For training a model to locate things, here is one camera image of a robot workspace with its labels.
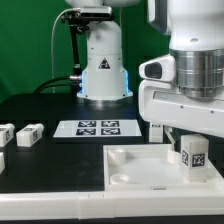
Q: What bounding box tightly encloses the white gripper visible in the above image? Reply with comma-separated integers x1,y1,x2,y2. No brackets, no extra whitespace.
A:
139,80,224,150

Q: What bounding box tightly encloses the white square tabletop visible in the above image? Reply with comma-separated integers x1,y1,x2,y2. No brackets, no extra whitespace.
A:
103,144,224,191

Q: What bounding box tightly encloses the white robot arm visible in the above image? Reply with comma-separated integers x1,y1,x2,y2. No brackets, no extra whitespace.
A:
139,0,224,138

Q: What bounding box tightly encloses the white AprilTag base sheet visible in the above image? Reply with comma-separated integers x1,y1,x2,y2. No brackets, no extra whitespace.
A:
53,119,141,138

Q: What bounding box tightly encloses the white L-shaped obstacle fence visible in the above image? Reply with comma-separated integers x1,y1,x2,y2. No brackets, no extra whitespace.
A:
0,187,224,221

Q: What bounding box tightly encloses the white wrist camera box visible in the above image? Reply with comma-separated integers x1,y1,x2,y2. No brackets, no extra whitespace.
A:
139,54,175,82

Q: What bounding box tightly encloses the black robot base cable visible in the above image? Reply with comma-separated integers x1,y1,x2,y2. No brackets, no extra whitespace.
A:
33,74,83,94

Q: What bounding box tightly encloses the black camera on stand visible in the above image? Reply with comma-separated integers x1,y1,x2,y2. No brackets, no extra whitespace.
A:
60,6,114,75

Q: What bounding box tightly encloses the grey camera cable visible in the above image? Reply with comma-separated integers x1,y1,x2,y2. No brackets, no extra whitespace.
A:
50,7,81,94

